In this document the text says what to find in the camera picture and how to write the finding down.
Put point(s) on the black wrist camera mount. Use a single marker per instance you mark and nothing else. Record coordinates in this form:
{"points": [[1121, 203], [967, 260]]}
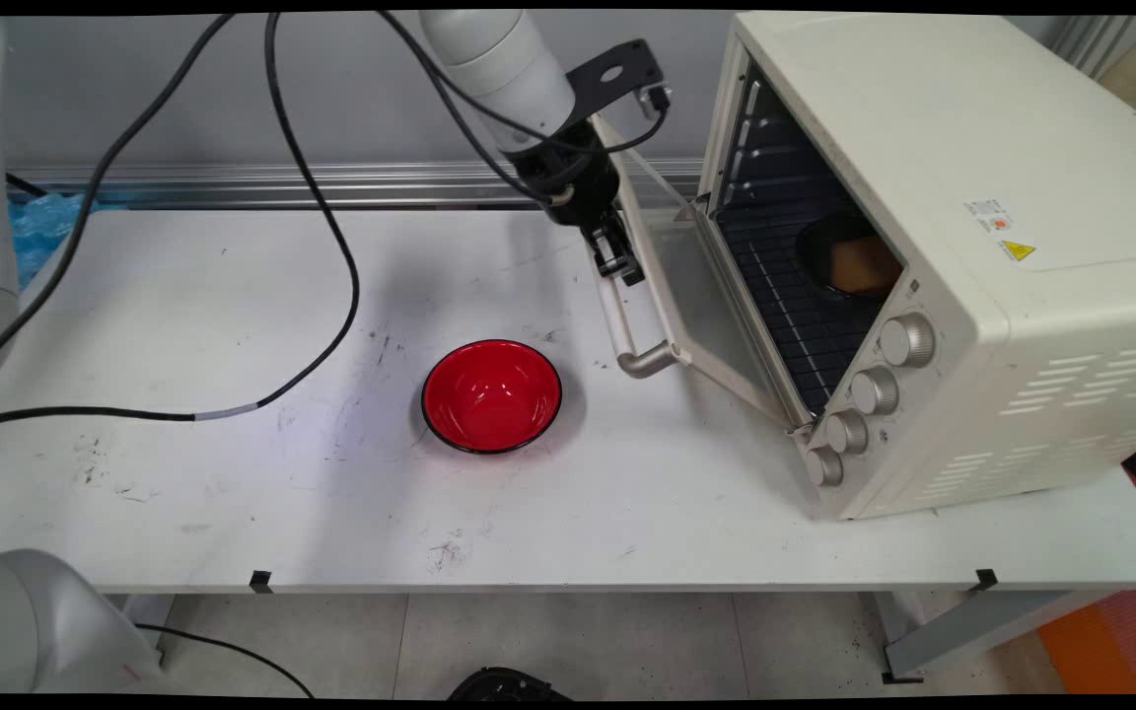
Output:
{"points": [[617, 74]]}

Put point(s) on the cream toaster oven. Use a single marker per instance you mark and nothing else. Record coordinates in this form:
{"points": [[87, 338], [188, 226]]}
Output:
{"points": [[1022, 148]]}

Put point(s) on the brown bread slice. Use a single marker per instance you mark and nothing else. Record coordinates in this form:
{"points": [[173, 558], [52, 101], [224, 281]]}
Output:
{"points": [[866, 264]]}

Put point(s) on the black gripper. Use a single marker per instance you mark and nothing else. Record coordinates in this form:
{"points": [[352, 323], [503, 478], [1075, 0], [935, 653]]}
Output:
{"points": [[578, 187]]}

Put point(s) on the silver oven knob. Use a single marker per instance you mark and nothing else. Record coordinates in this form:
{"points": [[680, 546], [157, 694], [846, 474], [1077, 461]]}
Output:
{"points": [[824, 465], [908, 340], [848, 432], [876, 391]]}

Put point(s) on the yellow warning sticker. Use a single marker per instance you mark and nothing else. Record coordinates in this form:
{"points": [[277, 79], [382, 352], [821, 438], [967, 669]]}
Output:
{"points": [[1019, 250]]}

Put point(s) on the black round floor object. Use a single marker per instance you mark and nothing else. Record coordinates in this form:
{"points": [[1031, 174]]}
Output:
{"points": [[504, 685]]}

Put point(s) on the grey table leg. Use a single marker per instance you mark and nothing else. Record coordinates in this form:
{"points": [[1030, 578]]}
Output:
{"points": [[972, 626]]}

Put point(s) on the blue bubble wrap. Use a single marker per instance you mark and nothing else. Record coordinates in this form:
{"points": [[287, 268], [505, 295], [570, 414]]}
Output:
{"points": [[40, 222]]}

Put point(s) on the orange floor panel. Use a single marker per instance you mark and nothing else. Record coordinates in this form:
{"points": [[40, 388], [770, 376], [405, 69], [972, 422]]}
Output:
{"points": [[1091, 651]]}

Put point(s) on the black tape piece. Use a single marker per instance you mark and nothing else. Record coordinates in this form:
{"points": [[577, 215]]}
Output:
{"points": [[260, 581], [986, 579]]}

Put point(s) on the red bowl with black rim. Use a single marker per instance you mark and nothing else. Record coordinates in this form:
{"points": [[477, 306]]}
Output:
{"points": [[492, 396]]}

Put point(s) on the bread on black plate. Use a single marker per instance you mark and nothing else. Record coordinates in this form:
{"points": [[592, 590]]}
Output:
{"points": [[817, 261]]}

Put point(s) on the white oven label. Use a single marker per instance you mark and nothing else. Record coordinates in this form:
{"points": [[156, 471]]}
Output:
{"points": [[990, 214]]}

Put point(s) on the aluminium rail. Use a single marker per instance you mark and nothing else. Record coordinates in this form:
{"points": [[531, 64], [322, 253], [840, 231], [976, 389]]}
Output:
{"points": [[233, 182]]}

